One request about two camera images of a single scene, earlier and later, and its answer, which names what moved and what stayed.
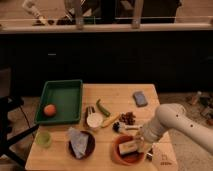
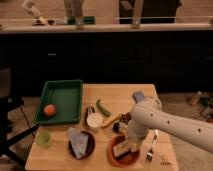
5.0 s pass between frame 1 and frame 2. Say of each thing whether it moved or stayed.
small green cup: stayed
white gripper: moved
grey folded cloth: stayed
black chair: stayed
